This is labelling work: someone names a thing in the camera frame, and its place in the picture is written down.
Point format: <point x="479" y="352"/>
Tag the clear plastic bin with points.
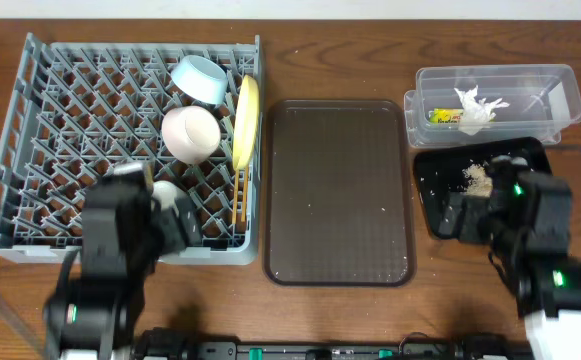
<point x="544" y="99"/>

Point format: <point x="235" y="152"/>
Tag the yellow round plate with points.
<point x="246" y="123"/>

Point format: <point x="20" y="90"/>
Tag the grey plastic dishwasher rack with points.
<point x="79" y="109"/>

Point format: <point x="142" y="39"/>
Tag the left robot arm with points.
<point x="99" y="294"/>

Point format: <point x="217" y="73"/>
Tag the light blue bowl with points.
<point x="201" y="79"/>

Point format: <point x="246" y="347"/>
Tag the wooden chopstick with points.
<point x="235" y="196"/>
<point x="244" y="194"/>

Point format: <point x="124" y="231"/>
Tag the white cup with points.
<point x="166" y="194"/>

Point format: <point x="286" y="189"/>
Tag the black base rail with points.
<point x="162" y="343"/>

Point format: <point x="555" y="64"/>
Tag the white small plate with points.
<point x="191" y="134"/>

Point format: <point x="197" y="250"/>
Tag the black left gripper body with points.
<point x="171" y="226"/>

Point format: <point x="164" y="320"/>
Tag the food scraps rice pile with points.
<point x="478" y="183"/>

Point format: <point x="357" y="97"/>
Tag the crumpled white tissue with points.
<point x="476" y="113"/>

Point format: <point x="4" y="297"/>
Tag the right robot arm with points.
<point x="547" y="291"/>

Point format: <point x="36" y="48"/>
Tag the yellow snack wrapper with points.
<point x="445" y="116"/>

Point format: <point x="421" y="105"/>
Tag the brown plastic tray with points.
<point x="340" y="212"/>

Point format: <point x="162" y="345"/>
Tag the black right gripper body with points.
<point x="468" y="215"/>

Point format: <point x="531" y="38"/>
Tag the black waste tray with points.
<point x="440" y="172"/>

